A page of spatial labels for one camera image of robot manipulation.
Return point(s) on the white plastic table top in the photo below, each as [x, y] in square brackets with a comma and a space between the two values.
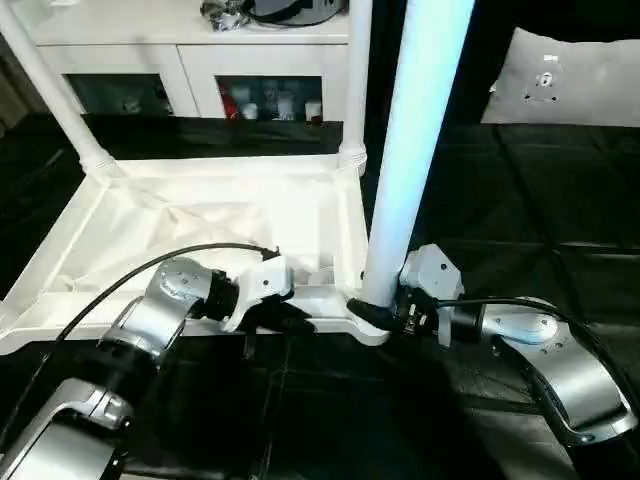
[200, 230]

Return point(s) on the white plastic table leg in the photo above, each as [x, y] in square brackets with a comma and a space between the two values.
[55, 90]
[415, 140]
[354, 80]

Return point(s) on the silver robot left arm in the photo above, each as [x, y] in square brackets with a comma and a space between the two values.
[130, 340]

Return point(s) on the cluster of small bottles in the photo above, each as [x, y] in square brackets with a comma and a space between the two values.
[270, 100]

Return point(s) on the black cabinet with yellow label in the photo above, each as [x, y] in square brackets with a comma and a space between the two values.
[470, 60]

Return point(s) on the white cushion with badge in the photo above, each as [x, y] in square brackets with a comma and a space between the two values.
[570, 80]

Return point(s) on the grey bag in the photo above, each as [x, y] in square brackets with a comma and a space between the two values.
[300, 10]

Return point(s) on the white cabinet with glass doors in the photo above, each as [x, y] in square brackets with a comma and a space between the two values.
[130, 50]

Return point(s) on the grey brown curtain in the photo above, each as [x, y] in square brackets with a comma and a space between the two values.
[10, 95]

